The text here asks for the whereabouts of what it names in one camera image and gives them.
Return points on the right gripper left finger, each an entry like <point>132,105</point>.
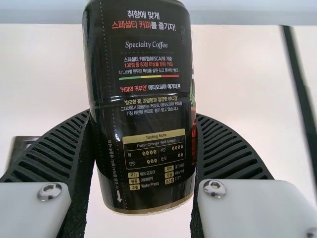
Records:
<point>49,153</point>

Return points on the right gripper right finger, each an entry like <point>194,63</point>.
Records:
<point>230,158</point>

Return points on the dark coffee bottle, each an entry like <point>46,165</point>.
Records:
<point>138,111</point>

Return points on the black strip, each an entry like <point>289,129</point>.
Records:
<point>297,74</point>

